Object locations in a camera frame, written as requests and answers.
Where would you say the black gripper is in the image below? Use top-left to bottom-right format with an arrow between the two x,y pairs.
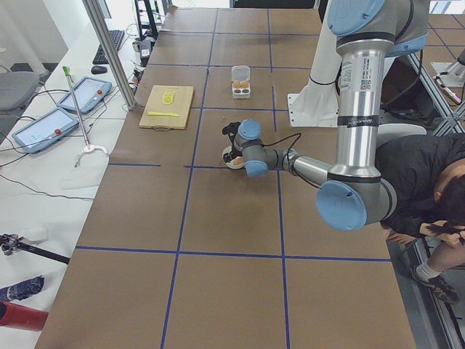
222,122 -> 242,162

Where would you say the white ceramic bowl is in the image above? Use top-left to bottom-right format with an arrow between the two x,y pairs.
222,145 -> 244,169

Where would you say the clear plastic egg carton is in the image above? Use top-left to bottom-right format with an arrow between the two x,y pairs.
231,65 -> 251,99

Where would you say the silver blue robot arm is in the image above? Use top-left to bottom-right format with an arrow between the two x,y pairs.
222,1 -> 429,230

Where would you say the bamboo cutting board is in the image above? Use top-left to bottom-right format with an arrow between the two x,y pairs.
139,85 -> 194,130

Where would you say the lemon slice three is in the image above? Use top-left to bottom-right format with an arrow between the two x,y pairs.
163,95 -> 174,104

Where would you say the lemon slice four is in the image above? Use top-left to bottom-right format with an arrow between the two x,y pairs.
162,95 -> 174,105

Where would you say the yellow plastic knife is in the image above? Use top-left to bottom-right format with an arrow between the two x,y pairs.
147,111 -> 180,117

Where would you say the reacher grabber stick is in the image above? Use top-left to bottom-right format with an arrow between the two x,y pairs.
62,66 -> 110,168

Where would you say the metal cup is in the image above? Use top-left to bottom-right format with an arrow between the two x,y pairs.
132,41 -> 140,53

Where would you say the white chair seat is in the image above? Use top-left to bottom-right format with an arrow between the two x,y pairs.
376,124 -> 426,148

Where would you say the far teach pendant tablet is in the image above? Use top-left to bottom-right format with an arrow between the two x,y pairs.
57,76 -> 113,114

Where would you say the teach pendant tablet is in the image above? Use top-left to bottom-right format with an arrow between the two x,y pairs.
57,76 -> 113,114
12,107 -> 78,154

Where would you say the black computer mouse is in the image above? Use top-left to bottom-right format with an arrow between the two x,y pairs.
91,65 -> 108,75

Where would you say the black keyboard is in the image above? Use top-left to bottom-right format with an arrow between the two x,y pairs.
92,29 -> 126,65

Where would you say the near teach pendant tablet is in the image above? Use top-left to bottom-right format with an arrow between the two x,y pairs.
12,107 -> 78,154

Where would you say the person in black jacket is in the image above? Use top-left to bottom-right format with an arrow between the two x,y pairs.
376,133 -> 464,304

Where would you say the grey office chair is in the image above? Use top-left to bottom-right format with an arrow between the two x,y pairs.
1,65 -> 44,128

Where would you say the folded blue umbrella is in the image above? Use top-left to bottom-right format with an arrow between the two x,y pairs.
1,276 -> 44,302

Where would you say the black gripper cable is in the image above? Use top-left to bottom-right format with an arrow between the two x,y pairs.
261,132 -> 302,172

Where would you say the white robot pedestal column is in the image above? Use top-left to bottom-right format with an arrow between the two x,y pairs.
288,1 -> 341,127

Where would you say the aluminium frame post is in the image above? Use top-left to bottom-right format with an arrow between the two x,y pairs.
82,0 -> 137,111

